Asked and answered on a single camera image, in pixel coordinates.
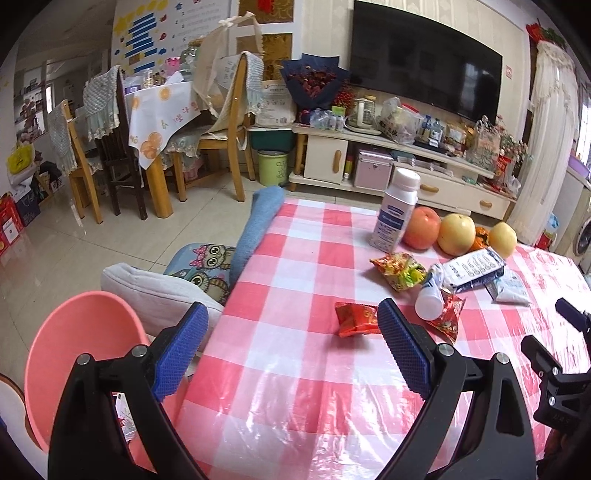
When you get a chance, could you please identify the clear gift bag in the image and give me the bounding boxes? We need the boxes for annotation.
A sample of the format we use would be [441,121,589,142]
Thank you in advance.
[466,115,502,167]

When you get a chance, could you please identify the electric kettle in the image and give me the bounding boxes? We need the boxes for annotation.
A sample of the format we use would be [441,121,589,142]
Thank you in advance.
[346,95,382,134]

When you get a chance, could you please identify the dark green storage container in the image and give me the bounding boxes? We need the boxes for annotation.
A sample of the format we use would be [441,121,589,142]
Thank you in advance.
[249,126,296,152]

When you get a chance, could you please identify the black television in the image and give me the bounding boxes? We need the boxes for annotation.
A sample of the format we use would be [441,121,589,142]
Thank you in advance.
[348,0,503,121]

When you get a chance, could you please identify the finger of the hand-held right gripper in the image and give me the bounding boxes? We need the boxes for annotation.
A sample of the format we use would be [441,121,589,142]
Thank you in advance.
[555,298,591,333]
[521,336,591,432]

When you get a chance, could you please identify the light wooden chair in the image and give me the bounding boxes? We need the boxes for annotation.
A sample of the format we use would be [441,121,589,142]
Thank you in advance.
[196,51,266,204]

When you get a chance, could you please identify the red snack packet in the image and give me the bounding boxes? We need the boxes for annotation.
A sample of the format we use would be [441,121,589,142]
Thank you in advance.
[335,302,382,339]

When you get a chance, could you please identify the pink checkered tablecloth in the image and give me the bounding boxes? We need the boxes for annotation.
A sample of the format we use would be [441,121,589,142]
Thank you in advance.
[122,198,591,480]

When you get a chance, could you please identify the orange print white tablecloth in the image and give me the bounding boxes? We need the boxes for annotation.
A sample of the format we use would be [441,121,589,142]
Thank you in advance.
[127,80,208,169]

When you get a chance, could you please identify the dark wooden chair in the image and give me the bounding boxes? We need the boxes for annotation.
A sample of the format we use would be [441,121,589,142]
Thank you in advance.
[95,69,148,222]

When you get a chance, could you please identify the wooden dining table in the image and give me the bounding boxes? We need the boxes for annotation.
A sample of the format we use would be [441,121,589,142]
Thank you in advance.
[141,138,185,220]

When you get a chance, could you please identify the green yellow wrapper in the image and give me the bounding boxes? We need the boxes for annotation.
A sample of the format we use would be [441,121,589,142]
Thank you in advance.
[369,252,428,292]

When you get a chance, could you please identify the yellow bag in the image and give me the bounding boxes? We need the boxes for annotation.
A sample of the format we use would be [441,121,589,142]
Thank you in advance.
[6,143,35,175]

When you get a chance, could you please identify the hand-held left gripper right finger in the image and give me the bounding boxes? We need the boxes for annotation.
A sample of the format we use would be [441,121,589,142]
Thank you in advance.
[376,298,541,480]

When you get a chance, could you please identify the pack of water bottles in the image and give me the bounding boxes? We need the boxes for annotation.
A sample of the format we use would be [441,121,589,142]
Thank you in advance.
[309,109,345,131]

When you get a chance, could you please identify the light green bin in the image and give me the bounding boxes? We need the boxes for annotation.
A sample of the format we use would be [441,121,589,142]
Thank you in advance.
[257,150,289,188]

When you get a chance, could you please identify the white plastic wrapper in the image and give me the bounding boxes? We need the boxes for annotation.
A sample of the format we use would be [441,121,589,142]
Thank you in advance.
[485,269,533,306]

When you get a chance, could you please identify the beige tote bag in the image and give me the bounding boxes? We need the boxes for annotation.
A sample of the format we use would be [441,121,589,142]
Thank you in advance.
[191,11,264,118]

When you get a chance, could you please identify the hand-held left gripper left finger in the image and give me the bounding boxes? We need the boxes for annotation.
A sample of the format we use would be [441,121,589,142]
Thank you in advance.
[47,301,210,480]

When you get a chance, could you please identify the small white plastic bottle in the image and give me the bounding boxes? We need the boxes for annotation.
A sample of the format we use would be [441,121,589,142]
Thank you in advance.
[414,264,446,321]

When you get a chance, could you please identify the red carton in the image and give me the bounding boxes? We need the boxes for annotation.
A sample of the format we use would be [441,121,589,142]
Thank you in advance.
[0,194,24,257]

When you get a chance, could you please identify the owl print cushion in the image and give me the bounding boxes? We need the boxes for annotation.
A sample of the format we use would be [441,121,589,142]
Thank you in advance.
[164,243,237,305]

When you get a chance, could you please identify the pink storage box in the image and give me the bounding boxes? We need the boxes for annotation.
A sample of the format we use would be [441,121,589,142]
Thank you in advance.
[353,148,394,191]

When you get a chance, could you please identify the lace covered air conditioner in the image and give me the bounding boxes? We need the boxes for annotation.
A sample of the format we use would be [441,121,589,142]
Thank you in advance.
[517,39,580,245]

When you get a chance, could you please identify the large yellow apple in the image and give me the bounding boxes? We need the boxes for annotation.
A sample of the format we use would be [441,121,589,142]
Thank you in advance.
[437,213,476,256]

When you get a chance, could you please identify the wooden chair with lace cover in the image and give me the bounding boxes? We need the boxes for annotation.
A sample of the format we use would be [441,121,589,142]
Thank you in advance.
[48,99,105,224]

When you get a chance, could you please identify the white cushion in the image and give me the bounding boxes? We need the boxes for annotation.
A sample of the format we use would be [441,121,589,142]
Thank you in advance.
[100,262,225,337]

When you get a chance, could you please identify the wall poster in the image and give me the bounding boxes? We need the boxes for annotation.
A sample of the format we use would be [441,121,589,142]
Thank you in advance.
[111,0,232,77]

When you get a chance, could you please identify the white sack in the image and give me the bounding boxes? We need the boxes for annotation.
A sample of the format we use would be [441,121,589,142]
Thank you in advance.
[255,80,296,127]

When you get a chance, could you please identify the blue white snack wrapper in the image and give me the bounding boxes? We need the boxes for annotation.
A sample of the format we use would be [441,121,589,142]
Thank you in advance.
[436,247,507,294]

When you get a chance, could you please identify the dark blue flower bouquet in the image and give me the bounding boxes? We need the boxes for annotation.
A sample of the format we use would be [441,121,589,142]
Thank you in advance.
[280,53,352,114]

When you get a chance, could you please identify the clear bag of snacks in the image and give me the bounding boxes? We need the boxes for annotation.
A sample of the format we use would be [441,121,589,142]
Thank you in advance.
[379,97,421,144]

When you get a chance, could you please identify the red flower decoration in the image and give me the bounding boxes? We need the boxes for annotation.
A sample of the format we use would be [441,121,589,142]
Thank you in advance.
[526,21,568,49]

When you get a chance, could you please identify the pink basin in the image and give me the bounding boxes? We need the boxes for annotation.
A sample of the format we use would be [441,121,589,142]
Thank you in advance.
[23,291,195,467]

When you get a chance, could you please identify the red apple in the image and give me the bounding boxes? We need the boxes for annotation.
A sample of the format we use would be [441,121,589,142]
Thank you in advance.
[403,207,442,250]

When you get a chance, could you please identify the small yellow pear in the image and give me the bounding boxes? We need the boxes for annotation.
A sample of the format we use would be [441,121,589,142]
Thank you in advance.
[488,222,518,259]

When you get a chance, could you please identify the washing machine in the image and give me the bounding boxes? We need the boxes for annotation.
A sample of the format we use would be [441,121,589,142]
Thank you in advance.
[551,185,591,273]

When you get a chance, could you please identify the tall white bottle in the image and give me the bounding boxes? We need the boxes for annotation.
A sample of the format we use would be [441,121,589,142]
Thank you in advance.
[370,167,422,254]

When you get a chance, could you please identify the red gold foil wrapper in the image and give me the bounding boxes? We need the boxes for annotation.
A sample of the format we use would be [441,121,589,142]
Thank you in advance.
[425,288,465,344]

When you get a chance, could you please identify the cream television cabinet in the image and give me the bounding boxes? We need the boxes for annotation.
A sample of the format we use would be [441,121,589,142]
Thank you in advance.
[288,124,518,222]

